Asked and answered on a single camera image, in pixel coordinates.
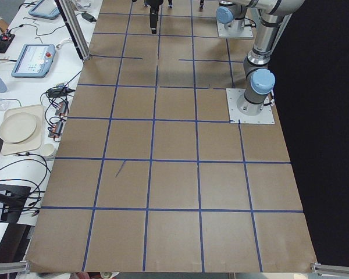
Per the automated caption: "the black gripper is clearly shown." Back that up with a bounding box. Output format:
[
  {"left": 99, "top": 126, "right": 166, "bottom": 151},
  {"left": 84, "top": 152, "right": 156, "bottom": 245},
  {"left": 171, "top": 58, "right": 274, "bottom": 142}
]
[{"left": 147, "top": 0, "right": 163, "bottom": 34}]

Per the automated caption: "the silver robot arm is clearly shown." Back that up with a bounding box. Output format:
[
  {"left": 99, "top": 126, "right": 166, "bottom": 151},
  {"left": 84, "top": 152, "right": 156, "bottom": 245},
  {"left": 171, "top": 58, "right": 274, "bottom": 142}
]
[
  {"left": 224, "top": 11, "right": 251, "bottom": 36},
  {"left": 158, "top": 1, "right": 302, "bottom": 121}
]

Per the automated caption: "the black power adapter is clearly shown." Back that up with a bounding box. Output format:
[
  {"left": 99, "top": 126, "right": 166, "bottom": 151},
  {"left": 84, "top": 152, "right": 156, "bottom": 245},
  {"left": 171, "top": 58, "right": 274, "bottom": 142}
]
[{"left": 81, "top": 12, "right": 97, "bottom": 23}]

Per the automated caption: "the teach pendant tablet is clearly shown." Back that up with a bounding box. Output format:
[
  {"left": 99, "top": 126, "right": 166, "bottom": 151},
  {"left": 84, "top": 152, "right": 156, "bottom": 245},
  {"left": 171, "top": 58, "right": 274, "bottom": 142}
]
[
  {"left": 29, "top": 0, "right": 59, "bottom": 19},
  {"left": 11, "top": 44, "right": 56, "bottom": 78}
]

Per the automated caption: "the brown paper table cover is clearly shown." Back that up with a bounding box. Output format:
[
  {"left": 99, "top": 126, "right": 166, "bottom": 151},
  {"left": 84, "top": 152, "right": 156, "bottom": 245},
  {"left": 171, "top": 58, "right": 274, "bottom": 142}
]
[{"left": 27, "top": 1, "right": 316, "bottom": 273}]

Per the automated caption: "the white paper cup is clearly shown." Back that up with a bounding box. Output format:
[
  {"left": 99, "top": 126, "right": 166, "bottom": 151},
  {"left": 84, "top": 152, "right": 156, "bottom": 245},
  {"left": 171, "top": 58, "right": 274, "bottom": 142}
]
[{"left": 40, "top": 144, "right": 57, "bottom": 159}]

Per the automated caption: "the beige tray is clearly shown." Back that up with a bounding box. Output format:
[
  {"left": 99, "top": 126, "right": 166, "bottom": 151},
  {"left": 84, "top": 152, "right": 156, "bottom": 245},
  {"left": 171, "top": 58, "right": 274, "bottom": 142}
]
[{"left": 0, "top": 105, "right": 44, "bottom": 155}]

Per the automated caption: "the beige round plate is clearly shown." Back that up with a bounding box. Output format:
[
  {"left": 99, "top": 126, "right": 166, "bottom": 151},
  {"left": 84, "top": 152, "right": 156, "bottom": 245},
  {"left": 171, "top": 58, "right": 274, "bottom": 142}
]
[{"left": 0, "top": 113, "right": 37, "bottom": 143}]

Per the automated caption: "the aluminium frame post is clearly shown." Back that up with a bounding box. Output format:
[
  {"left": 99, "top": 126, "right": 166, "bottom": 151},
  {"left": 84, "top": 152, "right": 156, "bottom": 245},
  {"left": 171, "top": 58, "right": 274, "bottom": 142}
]
[{"left": 55, "top": 0, "right": 90, "bottom": 61}]

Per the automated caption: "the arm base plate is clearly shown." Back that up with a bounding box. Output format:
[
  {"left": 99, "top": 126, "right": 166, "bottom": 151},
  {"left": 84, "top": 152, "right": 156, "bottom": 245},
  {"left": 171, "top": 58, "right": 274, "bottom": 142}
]
[
  {"left": 226, "top": 88, "right": 275, "bottom": 125},
  {"left": 216, "top": 18, "right": 254, "bottom": 40}
]

